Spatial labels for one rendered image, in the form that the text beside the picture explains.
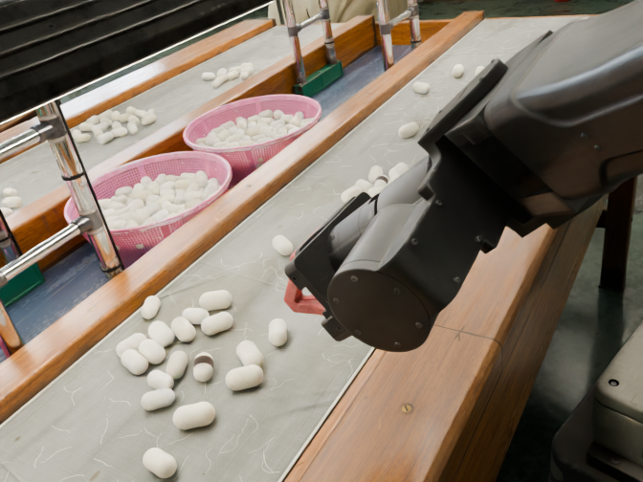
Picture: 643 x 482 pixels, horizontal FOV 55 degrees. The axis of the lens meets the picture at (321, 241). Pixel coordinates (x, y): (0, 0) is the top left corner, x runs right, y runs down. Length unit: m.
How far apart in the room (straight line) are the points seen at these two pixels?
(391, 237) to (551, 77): 0.11
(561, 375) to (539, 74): 1.42
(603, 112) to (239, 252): 0.64
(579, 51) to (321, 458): 0.36
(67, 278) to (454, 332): 0.65
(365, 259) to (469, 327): 0.31
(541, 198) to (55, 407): 0.53
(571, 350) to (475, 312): 1.12
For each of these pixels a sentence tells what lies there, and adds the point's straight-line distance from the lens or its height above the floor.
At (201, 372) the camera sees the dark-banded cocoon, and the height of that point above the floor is 0.76.
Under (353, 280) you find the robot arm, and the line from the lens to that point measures 0.30.
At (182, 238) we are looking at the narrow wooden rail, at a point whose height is 0.76.
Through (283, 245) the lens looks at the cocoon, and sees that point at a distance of 0.78.
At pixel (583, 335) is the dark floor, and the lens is 1.78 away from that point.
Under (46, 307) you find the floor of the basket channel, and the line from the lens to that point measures 0.99.
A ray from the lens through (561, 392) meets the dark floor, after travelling 1.62.
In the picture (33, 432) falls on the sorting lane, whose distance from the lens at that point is 0.68.
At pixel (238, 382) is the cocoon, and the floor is 0.76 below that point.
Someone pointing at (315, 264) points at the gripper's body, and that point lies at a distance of 0.41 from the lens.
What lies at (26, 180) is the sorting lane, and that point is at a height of 0.74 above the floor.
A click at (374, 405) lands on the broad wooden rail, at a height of 0.76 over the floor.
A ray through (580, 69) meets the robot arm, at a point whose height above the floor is 1.08.
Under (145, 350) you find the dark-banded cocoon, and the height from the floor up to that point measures 0.76.
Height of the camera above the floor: 1.16
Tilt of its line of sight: 31 degrees down
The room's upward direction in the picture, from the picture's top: 11 degrees counter-clockwise
